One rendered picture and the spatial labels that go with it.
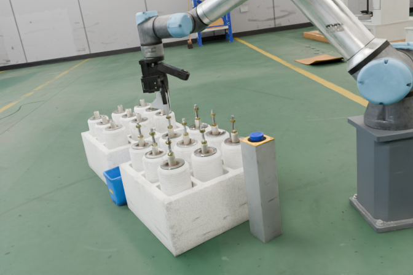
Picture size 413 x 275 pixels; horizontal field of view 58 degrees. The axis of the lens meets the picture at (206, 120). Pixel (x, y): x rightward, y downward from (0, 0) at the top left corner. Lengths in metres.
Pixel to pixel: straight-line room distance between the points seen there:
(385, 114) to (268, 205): 0.41
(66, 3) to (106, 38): 0.92
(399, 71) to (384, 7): 3.34
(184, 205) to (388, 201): 0.59
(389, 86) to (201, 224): 0.65
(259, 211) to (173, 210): 0.25
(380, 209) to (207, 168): 0.52
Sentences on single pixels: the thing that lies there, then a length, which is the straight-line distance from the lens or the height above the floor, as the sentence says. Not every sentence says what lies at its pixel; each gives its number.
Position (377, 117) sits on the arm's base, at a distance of 1.14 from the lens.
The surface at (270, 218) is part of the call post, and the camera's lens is 1.15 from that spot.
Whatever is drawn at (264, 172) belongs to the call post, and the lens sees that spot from 1.07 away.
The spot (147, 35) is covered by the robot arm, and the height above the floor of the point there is 0.62.
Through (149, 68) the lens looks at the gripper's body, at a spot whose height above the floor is 0.51.
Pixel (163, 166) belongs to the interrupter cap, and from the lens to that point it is 1.13.
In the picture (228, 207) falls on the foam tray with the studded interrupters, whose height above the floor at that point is 0.08.
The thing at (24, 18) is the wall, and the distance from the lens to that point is 7.84.
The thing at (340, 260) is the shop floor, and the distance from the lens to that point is 1.12.
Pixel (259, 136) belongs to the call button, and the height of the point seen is 0.33.
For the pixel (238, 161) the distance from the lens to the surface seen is 1.22.
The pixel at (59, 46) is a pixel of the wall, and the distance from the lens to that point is 7.69.
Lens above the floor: 0.70
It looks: 17 degrees down
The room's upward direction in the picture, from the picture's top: 8 degrees counter-clockwise
